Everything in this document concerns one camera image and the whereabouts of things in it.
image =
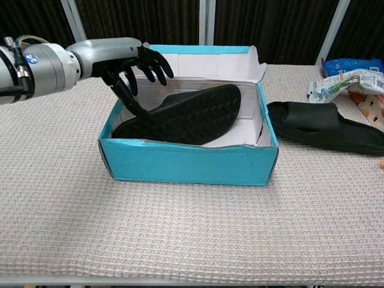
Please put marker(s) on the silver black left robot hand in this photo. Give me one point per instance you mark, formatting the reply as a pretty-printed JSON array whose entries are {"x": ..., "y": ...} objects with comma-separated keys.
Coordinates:
[{"x": 108, "y": 54}]

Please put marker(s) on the black rubber slipper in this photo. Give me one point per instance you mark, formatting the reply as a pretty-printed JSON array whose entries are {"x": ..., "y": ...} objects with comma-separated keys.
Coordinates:
[
  {"x": 192, "y": 117},
  {"x": 318, "y": 126}
]

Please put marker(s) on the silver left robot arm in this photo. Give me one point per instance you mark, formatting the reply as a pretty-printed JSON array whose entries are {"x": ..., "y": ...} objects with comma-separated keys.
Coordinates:
[{"x": 45, "y": 69}]

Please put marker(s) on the light blue shoe box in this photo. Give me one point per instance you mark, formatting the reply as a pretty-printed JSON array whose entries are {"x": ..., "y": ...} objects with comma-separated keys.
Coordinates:
[{"x": 192, "y": 165}]

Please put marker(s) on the beige woven tablecloth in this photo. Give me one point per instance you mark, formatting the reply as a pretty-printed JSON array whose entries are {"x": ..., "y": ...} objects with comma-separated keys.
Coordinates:
[{"x": 180, "y": 228}]

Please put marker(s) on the white green snack bag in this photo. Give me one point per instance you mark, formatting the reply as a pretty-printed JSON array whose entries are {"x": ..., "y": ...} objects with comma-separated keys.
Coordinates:
[{"x": 333, "y": 85}]

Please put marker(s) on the orange printed package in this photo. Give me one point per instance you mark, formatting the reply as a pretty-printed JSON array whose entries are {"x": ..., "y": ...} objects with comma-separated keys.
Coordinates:
[{"x": 370, "y": 108}]

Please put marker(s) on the white metal frame post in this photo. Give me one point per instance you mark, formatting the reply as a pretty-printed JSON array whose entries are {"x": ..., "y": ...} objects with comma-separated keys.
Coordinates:
[
  {"x": 333, "y": 30},
  {"x": 76, "y": 21},
  {"x": 207, "y": 21}
]

